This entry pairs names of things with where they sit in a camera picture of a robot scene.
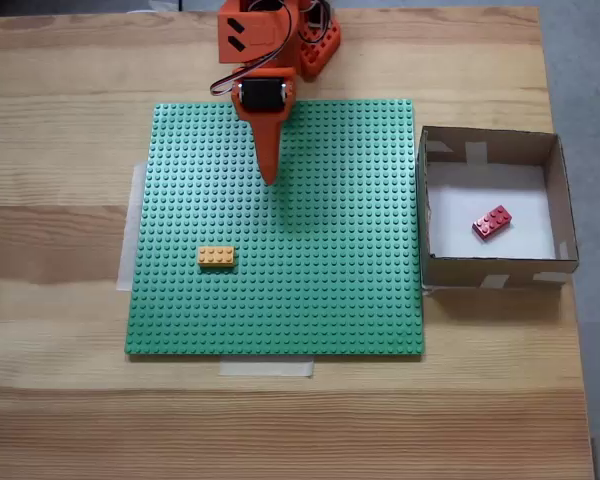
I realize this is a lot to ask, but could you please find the cardboard box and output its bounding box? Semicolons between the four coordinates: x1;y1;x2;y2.
416;124;580;292

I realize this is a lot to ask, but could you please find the gripper motor cable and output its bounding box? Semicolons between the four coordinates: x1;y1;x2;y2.
209;0;294;99

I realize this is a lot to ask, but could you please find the yellow lego block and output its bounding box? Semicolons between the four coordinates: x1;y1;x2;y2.
196;245;239;272

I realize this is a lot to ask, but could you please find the green lego baseplate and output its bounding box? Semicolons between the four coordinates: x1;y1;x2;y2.
124;98;427;359

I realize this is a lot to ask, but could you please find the translucent masking tape strip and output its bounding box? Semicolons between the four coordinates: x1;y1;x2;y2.
116;161;149;292
219;358;315;379

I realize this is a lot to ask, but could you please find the red lego block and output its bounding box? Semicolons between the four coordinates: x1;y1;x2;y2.
471;203;514;244

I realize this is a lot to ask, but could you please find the white paper sheet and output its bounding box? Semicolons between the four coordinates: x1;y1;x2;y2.
425;162;557;261

